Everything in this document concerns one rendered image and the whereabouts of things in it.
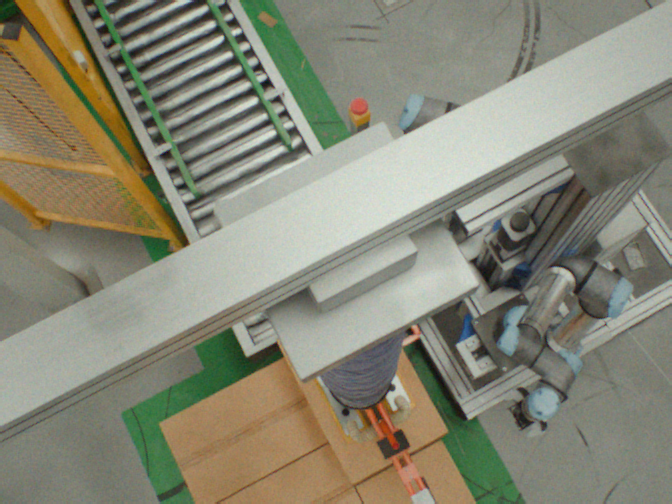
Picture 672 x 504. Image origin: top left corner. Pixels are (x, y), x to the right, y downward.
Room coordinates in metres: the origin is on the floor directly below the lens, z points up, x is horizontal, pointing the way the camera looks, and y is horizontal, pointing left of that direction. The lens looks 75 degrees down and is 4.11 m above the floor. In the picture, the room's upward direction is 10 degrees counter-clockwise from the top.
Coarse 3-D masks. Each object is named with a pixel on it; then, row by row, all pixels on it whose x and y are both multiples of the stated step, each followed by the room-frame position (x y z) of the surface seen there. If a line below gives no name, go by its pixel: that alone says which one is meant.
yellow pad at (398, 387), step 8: (400, 376) 0.35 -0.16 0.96; (392, 384) 0.33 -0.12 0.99; (400, 384) 0.33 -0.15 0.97; (392, 392) 0.30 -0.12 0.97; (400, 392) 0.30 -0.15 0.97; (408, 392) 0.29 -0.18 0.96; (384, 400) 0.28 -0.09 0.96; (392, 400) 0.27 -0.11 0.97; (408, 400) 0.26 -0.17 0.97; (392, 408) 0.25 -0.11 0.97
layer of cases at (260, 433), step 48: (240, 384) 0.49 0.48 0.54; (288, 384) 0.45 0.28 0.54; (192, 432) 0.33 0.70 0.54; (240, 432) 0.29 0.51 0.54; (288, 432) 0.26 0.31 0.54; (192, 480) 0.14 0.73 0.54; (240, 480) 0.10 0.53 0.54; (288, 480) 0.07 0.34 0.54; (336, 480) 0.04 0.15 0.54; (384, 480) 0.00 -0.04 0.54; (432, 480) -0.03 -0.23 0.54
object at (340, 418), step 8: (320, 384) 0.38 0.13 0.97; (320, 392) 0.35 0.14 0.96; (328, 400) 0.31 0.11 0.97; (336, 408) 0.28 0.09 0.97; (344, 408) 0.27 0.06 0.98; (336, 416) 0.25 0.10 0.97; (344, 416) 0.25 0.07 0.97; (352, 416) 0.24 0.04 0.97; (360, 416) 0.24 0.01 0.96; (336, 424) 0.23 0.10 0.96; (344, 424) 0.22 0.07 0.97; (360, 424) 0.21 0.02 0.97; (344, 432) 0.19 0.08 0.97; (352, 440) 0.16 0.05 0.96
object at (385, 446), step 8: (392, 432) 0.16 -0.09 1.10; (400, 432) 0.15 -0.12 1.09; (384, 440) 0.13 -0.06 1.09; (400, 440) 0.13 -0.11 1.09; (384, 448) 0.11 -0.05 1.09; (392, 448) 0.10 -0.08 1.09; (400, 448) 0.10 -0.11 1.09; (408, 448) 0.09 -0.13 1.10; (384, 456) 0.08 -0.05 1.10; (392, 456) 0.08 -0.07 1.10
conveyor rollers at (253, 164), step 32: (160, 0) 2.36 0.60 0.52; (192, 0) 2.32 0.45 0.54; (128, 32) 2.21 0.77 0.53; (160, 32) 2.18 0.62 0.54; (192, 32) 2.14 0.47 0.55; (160, 64) 2.01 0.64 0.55; (256, 64) 1.93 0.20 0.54; (192, 96) 1.83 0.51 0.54; (224, 96) 1.79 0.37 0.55; (256, 96) 1.76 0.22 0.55; (192, 128) 1.66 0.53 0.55; (256, 128) 1.62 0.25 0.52; (288, 128) 1.58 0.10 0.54; (224, 160) 1.48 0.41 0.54; (256, 160) 1.46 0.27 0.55; (256, 320) 0.74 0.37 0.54
